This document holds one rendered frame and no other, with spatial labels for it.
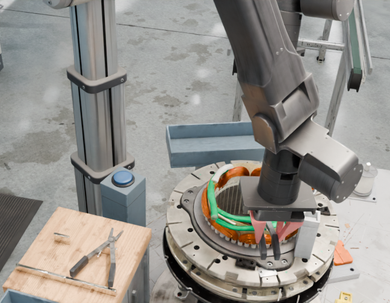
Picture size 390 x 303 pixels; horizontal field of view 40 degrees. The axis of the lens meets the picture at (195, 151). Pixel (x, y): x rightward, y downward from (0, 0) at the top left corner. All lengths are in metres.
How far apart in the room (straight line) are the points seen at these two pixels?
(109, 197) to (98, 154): 0.19
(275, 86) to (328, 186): 0.14
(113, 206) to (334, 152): 0.63
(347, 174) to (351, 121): 2.73
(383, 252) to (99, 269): 0.78
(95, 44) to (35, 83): 2.40
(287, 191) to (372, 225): 0.81
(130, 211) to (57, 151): 1.82
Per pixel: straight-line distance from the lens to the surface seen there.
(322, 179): 0.66
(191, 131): 1.28
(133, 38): 4.08
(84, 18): 1.16
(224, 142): 1.29
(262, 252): 0.80
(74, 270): 0.92
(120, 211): 1.17
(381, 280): 1.40
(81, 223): 1.03
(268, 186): 0.73
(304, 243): 0.93
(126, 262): 0.96
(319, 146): 0.66
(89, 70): 1.21
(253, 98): 0.63
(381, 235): 1.51
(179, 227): 0.97
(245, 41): 0.58
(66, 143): 3.01
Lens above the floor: 1.79
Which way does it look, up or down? 38 degrees down
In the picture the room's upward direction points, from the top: 4 degrees clockwise
